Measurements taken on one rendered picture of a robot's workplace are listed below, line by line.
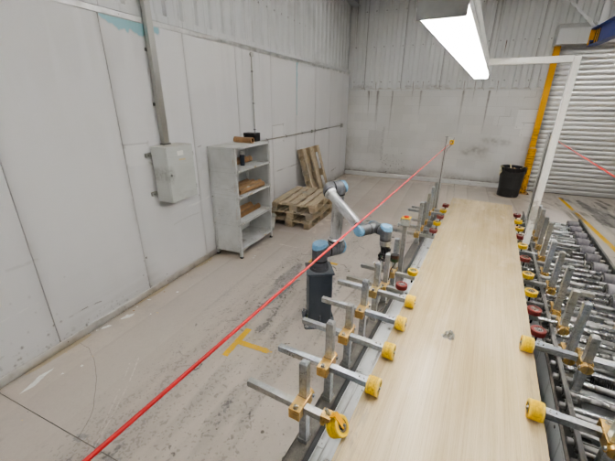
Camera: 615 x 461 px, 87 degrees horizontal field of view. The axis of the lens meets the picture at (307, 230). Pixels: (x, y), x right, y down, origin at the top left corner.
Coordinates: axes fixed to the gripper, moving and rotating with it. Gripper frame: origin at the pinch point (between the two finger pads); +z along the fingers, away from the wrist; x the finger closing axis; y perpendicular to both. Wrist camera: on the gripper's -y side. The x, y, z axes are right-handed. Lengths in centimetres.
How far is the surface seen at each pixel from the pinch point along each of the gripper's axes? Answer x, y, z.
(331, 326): 9, 124, -26
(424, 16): 39, 143, -140
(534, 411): 92, 109, -6
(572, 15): 173, -761, -316
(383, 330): 15, 45, 26
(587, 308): 117, 44, -23
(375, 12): -257, -722, -362
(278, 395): -2, 152, -6
